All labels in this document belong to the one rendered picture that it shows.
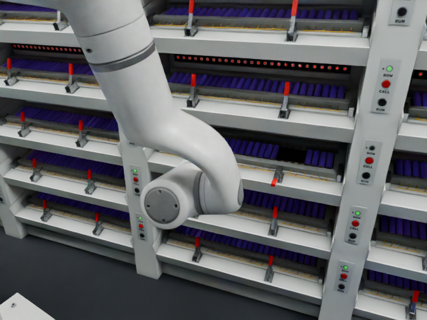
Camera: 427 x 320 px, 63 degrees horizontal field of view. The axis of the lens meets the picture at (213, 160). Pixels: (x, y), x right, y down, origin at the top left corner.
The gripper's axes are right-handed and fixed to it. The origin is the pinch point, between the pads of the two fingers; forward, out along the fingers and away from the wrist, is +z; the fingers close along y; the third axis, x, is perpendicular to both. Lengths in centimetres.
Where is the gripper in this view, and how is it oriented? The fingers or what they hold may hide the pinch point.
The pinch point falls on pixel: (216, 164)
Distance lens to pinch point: 84.7
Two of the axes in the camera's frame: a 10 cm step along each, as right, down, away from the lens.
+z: 2.8, -2.0, 9.4
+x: -1.3, 9.6, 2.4
